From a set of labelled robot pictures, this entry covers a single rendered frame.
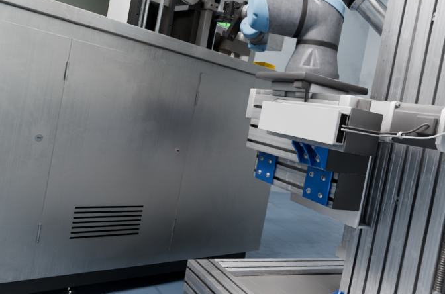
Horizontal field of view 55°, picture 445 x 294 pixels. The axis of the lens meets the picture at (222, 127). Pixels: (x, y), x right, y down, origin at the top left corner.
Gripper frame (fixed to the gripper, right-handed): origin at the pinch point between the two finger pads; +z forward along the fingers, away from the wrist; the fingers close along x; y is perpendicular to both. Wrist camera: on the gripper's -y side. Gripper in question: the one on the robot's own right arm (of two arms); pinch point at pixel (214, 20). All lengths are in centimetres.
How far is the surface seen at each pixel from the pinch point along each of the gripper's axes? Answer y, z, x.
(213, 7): 2.4, -9.4, 9.6
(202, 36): -10.3, -7.2, 10.6
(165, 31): -14.6, -14.9, 34.9
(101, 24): -22, -32, 68
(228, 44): -9.8, -6.4, -5.4
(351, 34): 67, 106, -276
